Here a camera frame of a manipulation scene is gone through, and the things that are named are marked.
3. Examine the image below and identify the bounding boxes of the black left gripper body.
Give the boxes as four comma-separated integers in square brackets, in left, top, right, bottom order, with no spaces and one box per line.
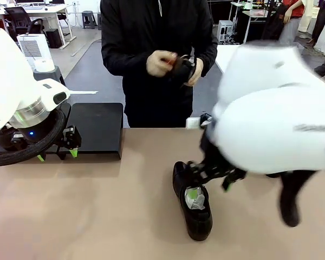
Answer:
[16,110,63,144]

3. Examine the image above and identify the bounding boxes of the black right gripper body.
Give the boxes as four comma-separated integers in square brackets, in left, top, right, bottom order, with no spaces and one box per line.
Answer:
[199,113,233,171]

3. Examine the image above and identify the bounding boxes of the black leather shoe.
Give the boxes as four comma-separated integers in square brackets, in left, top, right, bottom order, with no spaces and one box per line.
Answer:
[167,55,199,83]

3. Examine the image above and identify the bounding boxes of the orange polishing brush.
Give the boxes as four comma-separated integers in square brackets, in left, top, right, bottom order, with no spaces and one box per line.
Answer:
[165,53,180,67]

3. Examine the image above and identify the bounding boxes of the person's left forearm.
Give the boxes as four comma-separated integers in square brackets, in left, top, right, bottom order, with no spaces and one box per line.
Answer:
[197,35,219,74]

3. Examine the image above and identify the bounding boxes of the person's right forearm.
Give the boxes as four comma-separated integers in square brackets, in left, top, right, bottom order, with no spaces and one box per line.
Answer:
[101,40,152,76]

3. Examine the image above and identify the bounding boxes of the black metal shoe stand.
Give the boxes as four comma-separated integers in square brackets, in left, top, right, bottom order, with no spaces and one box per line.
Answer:
[0,102,72,161]
[57,102,124,160]

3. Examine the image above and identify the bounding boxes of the person's left hand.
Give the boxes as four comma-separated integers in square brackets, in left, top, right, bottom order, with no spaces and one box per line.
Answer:
[183,56,204,87]

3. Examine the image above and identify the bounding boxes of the person's right hand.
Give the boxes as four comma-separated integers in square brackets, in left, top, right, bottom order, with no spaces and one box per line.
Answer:
[146,50,179,77]

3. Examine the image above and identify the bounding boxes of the white crumpled paper stuffing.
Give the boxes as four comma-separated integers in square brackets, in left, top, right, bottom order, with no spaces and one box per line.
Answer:
[184,186,206,211]

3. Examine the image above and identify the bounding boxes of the grey plastic step stool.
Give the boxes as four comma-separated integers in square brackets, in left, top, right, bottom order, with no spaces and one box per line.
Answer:
[33,66,67,86]
[82,10,98,29]

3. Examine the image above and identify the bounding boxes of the white air purifier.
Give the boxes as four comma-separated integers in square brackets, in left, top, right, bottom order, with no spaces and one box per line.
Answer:
[17,34,56,73]

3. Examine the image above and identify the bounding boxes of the black computer tower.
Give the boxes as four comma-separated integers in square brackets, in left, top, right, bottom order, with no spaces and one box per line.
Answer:
[45,28,63,49]

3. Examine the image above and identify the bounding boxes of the white computer case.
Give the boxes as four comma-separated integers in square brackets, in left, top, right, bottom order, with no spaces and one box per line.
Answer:
[218,20,236,44]

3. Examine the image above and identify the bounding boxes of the black office chair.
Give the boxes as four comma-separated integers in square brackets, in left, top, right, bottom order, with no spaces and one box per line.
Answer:
[4,6,47,36]

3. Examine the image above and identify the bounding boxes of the white office desk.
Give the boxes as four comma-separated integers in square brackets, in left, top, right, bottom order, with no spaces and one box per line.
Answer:
[0,4,77,50]

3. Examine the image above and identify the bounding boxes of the person's black jacket torso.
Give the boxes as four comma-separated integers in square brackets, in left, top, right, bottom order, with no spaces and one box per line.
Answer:
[100,0,219,128]

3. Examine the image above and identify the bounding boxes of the black vertical pole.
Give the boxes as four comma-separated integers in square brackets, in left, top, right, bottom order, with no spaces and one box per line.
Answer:
[259,0,275,42]

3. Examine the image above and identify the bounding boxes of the black hanging apron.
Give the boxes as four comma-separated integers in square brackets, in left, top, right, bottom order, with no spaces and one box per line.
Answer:
[262,5,288,41]

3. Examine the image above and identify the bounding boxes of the cream hanging garment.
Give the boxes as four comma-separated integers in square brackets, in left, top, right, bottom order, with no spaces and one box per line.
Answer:
[297,0,319,35]

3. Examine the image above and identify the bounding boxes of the dark hanging garment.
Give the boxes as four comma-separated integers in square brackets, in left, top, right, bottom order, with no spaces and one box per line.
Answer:
[313,0,325,46]

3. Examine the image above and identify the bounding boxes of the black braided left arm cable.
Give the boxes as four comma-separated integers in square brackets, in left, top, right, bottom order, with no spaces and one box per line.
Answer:
[0,108,73,167]

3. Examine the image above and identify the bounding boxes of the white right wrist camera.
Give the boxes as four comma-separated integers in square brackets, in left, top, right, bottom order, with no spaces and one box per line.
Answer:
[186,116,204,129]

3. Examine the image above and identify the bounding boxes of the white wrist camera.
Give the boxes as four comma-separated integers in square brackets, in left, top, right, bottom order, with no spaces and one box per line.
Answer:
[186,116,204,129]
[34,77,71,112]

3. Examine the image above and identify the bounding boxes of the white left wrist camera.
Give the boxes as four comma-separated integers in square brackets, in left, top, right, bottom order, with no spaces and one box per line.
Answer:
[34,77,71,112]

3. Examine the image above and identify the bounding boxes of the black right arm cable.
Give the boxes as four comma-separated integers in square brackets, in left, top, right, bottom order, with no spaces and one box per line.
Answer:
[278,170,319,228]

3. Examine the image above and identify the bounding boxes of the white metal frame table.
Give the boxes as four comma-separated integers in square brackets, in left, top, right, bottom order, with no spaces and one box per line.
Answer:
[230,2,277,44]

